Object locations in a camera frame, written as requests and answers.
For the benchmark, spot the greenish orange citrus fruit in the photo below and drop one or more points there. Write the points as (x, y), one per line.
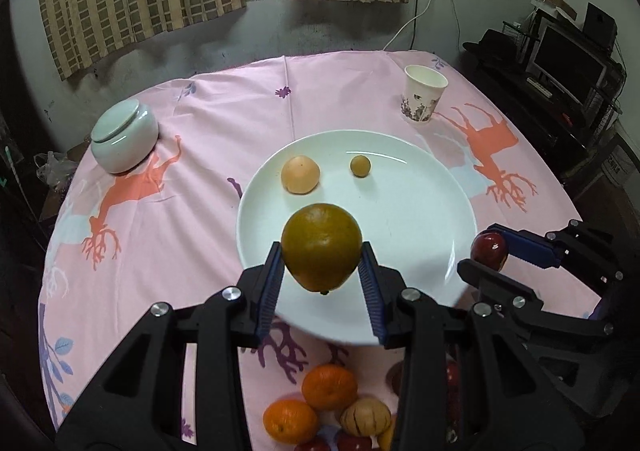
(320, 246)

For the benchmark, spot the black speaker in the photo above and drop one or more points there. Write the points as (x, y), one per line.
(600, 23)

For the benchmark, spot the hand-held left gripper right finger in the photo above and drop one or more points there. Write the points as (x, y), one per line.
(372, 291)

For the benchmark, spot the black media stand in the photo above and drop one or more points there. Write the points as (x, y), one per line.
(540, 121)

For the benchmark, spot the floral paper cup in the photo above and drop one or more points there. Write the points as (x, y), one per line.
(422, 91)

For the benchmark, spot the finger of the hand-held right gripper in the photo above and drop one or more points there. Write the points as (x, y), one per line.
(500, 283)
(530, 251)

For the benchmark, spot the black hat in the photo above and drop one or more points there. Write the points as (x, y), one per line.
(492, 43)

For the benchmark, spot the white lidded ceramic jar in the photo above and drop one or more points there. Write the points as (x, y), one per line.
(122, 138)

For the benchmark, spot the orange mandarin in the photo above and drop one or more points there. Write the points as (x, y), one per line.
(330, 386)
(290, 423)

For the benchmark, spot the striped pepino melon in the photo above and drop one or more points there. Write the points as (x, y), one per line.
(365, 417)

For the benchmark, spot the computer monitor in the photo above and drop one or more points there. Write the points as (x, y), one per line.
(570, 61)

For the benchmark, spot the clear plastic bag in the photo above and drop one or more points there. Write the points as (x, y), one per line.
(55, 171)

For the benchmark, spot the olive yellow round fruit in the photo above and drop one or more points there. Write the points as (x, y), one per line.
(387, 436)

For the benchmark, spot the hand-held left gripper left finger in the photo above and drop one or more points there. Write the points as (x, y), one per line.
(267, 291)

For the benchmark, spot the white round plate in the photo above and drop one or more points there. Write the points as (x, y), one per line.
(400, 211)

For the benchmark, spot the pale peach-coloured fruit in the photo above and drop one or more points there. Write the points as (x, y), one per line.
(300, 174)

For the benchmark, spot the small brown round fruit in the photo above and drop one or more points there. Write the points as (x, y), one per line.
(359, 165)

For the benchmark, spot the pink printed tablecloth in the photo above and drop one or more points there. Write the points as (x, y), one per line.
(200, 231)

